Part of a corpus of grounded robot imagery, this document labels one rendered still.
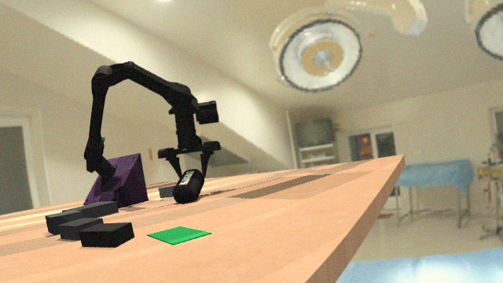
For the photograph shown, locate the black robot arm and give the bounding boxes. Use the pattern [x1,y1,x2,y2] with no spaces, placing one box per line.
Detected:
[84,61,218,181]

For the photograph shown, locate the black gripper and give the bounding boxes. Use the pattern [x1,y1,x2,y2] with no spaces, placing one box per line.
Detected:
[157,125,221,178]

